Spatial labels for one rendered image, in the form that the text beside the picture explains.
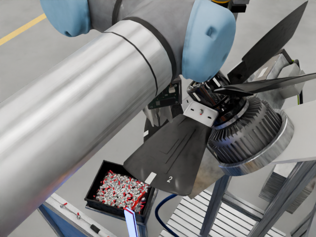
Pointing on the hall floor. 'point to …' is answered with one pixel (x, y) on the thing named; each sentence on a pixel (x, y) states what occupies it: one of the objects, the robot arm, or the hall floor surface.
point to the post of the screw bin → (143, 231)
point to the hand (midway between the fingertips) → (158, 118)
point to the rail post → (50, 221)
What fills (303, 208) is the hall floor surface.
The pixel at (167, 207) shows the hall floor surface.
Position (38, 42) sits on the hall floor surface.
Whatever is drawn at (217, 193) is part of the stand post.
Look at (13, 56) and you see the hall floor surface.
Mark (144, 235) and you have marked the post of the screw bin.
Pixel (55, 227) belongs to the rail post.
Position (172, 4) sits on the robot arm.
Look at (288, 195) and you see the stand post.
